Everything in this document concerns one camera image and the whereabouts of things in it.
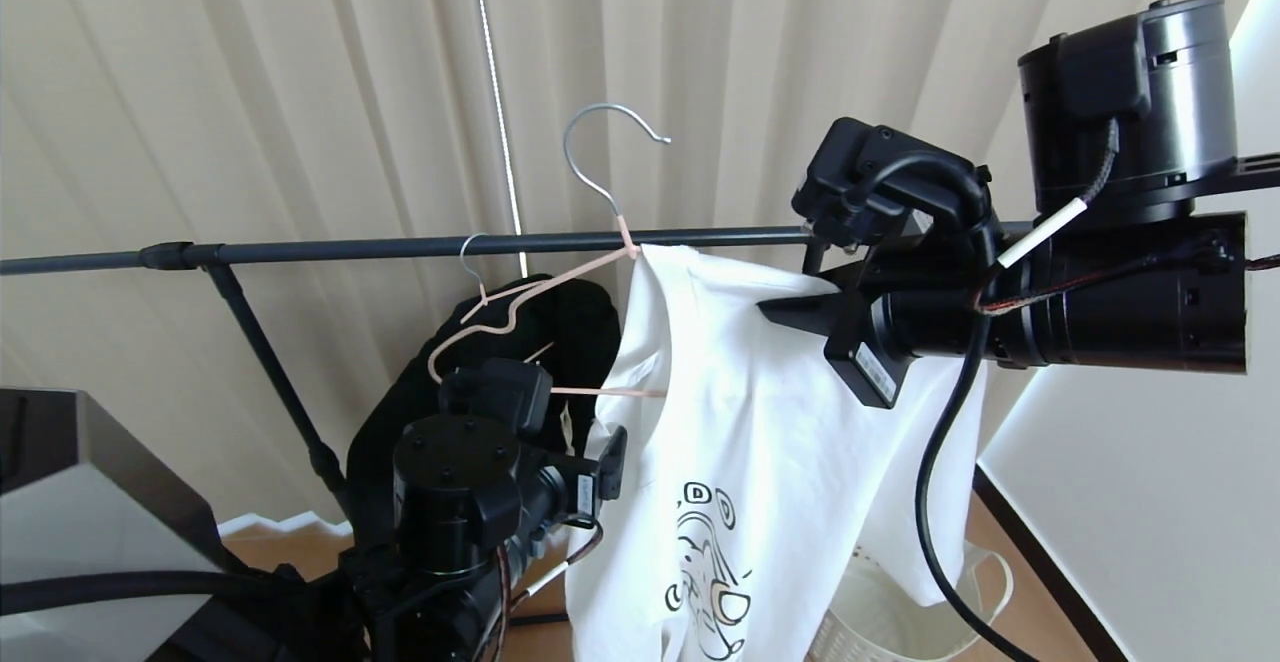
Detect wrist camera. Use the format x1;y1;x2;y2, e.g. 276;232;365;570
792;117;1003;265
438;359;553;435

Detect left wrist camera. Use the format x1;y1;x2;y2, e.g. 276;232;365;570
438;359;553;435

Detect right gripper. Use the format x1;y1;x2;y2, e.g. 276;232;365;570
825;210;1251;411

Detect beige curtain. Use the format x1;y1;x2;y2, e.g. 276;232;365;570
0;0;1261;543

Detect white garment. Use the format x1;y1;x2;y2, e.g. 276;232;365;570
565;242;989;662

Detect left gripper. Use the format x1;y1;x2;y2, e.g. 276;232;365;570
520;427;629;555

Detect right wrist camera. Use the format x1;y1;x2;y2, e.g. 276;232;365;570
792;117;1003;265

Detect white laundry basket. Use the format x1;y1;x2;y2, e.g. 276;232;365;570
805;542;1014;662

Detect black shorts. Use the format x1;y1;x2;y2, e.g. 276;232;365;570
345;275;623;553

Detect pink clothes hanger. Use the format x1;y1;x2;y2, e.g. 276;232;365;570
458;232;558;363
428;104;673;400

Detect black cable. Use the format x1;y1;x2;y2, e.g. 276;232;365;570
915;312;1041;662
0;570;301;615

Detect black clothes rack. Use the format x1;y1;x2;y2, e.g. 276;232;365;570
0;225;1031;633

